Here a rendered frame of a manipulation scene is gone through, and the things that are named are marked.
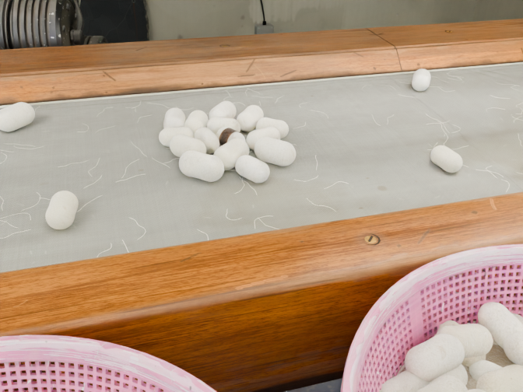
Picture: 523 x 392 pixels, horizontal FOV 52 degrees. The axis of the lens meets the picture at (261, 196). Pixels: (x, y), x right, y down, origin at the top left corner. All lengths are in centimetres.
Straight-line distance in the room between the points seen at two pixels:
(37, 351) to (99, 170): 22
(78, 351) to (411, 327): 18
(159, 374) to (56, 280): 9
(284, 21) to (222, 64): 204
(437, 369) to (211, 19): 236
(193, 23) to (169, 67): 195
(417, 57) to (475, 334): 46
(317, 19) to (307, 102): 213
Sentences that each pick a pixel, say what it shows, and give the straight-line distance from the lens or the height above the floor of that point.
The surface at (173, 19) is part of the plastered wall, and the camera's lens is 256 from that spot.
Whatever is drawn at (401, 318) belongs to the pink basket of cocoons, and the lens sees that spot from 31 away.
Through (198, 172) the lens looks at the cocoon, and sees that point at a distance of 43.
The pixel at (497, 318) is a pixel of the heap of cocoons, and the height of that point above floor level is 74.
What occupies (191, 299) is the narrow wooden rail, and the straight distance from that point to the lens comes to 29.
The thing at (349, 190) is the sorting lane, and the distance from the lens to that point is 44.
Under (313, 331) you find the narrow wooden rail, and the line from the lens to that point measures 33.
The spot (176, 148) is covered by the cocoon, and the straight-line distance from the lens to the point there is 46.
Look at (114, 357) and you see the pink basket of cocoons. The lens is 27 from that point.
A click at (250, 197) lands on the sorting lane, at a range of 42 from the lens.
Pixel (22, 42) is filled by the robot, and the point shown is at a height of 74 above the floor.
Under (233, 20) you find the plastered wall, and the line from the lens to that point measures 260.
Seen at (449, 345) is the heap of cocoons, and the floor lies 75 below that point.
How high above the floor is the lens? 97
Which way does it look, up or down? 33 degrees down
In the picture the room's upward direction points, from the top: 2 degrees clockwise
